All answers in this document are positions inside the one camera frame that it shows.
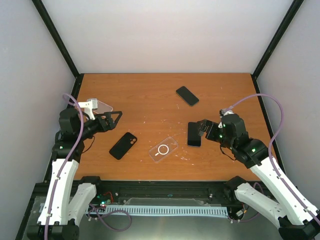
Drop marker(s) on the left black frame post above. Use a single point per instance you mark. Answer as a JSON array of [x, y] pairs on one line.
[[43, 13]]

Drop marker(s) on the metal base plate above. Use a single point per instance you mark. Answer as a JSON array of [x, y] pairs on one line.
[[179, 227]]

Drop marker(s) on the clear magsafe phone case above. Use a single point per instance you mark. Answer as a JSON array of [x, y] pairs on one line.
[[163, 149]]

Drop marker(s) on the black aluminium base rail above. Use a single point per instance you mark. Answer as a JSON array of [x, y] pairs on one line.
[[211, 192]]

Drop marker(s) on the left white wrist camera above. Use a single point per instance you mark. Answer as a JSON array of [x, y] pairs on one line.
[[89, 106]]

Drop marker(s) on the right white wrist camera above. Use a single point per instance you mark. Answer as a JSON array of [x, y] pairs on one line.
[[226, 117]]

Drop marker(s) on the pink translucent phone case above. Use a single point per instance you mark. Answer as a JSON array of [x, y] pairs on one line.
[[103, 107]]

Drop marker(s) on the black frame post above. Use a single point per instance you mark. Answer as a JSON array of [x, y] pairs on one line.
[[282, 28], [43, 13]]

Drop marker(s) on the black smartphone far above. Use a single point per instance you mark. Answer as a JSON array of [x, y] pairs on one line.
[[187, 96]]

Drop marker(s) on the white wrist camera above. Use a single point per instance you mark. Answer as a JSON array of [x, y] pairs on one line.
[[226, 117], [89, 106]]

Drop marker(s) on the light blue slotted cable duct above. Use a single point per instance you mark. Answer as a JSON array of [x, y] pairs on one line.
[[166, 211]]

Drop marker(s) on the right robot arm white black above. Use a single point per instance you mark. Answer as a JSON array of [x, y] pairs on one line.
[[289, 211]]

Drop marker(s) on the black phone case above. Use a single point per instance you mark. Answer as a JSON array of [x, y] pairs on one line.
[[123, 145]]

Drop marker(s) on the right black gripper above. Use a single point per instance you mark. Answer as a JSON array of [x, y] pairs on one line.
[[206, 122]]

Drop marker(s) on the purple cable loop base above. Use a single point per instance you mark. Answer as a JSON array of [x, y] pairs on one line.
[[106, 219]]

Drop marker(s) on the right black frame post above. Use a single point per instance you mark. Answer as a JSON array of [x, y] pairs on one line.
[[282, 28]]

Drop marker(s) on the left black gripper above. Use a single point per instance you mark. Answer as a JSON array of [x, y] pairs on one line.
[[110, 125]]

